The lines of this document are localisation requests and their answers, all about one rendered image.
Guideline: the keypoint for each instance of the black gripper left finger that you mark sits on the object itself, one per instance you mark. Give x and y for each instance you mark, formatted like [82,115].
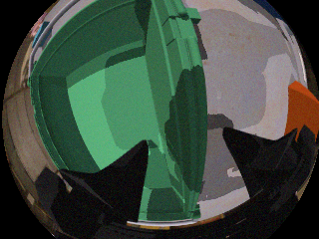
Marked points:
[120,185]

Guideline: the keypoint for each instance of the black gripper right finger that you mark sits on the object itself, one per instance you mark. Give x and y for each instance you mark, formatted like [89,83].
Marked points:
[255,156]

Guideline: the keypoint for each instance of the green plastic tray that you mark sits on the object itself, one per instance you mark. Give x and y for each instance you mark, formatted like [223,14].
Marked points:
[118,72]

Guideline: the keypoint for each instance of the grey cylinder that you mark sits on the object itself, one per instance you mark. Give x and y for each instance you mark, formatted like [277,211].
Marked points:
[288,29]

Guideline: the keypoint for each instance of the blue plastic tray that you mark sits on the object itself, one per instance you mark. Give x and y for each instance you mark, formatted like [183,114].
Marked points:
[269,9]

